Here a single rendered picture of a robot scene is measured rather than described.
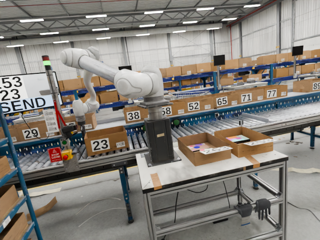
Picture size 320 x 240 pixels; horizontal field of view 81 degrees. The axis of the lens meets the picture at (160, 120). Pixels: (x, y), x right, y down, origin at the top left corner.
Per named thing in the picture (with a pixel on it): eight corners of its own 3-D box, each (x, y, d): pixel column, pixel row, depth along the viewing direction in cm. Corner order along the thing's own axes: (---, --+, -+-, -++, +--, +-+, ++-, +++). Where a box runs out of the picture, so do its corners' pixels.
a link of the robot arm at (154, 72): (168, 94, 144) (165, 64, 139) (155, 97, 129) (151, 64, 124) (150, 95, 153) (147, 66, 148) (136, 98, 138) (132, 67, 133)
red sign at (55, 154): (50, 163, 162) (46, 149, 159) (51, 162, 163) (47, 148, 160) (70, 159, 165) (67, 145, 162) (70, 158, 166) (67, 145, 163)
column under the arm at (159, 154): (181, 160, 143) (176, 118, 136) (147, 167, 138) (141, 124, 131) (173, 149, 168) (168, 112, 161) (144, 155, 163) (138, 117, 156)
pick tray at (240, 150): (238, 158, 135) (237, 145, 132) (214, 141, 172) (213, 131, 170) (274, 150, 138) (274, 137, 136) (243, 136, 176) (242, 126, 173)
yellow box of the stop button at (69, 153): (62, 162, 157) (60, 154, 155) (65, 157, 165) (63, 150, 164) (80, 158, 160) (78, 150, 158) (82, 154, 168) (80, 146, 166)
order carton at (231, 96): (213, 109, 252) (212, 96, 249) (204, 106, 281) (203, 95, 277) (239, 105, 260) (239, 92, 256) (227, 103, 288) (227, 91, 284)
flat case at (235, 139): (250, 140, 159) (250, 138, 158) (228, 144, 157) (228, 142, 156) (241, 136, 172) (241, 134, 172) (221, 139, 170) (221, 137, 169)
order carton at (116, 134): (87, 156, 177) (83, 139, 173) (89, 147, 204) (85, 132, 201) (129, 147, 187) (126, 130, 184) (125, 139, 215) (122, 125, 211)
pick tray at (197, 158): (195, 166, 130) (193, 153, 128) (177, 148, 167) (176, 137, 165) (232, 158, 136) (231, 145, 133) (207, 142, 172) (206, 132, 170)
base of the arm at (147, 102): (175, 102, 139) (174, 94, 138) (146, 106, 131) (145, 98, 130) (165, 100, 156) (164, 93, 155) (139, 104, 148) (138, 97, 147)
